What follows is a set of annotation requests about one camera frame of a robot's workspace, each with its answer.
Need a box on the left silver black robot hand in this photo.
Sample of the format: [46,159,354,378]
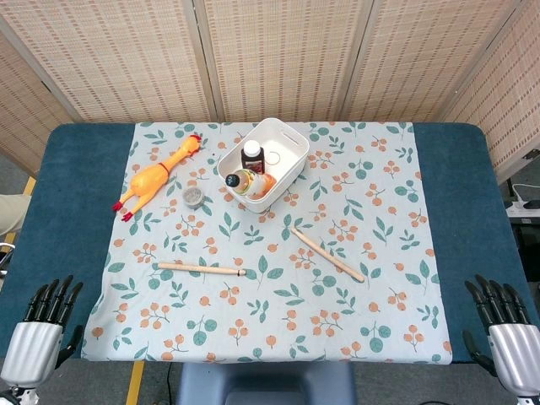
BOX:
[0,274,84,389]

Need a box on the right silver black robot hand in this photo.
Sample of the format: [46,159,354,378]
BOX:
[462,273,540,396]

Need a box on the wooden stick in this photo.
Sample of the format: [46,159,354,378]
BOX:
[157,262,247,278]
[289,226,365,284]

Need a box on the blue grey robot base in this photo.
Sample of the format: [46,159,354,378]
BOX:
[175,361,356,405]

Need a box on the dark blue table cover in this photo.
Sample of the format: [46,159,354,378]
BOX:
[0,121,540,365]

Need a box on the beige fabric item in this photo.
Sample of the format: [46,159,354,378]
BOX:
[0,192,33,235]

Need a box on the white power strip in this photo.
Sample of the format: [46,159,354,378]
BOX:
[505,200,540,213]

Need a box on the yellow rubber chicken toy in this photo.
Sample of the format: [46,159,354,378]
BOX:
[111,133,203,223]

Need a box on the small round metal tin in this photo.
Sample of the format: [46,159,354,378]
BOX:
[181,186,204,209]

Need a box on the floral leaf print tablecloth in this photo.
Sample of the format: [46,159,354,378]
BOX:
[80,121,454,365]

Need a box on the orange drink bottle black cap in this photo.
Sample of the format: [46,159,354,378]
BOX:
[224,169,278,200]

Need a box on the dark bottle with white cap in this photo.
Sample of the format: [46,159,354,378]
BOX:
[240,139,266,175]

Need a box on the white plastic storage bin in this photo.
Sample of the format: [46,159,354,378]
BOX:
[217,117,311,214]

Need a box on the woven bamboo folding screen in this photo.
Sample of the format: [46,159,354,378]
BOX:
[0,0,540,183]

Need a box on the white power cable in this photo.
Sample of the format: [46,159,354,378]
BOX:
[511,182,540,204]

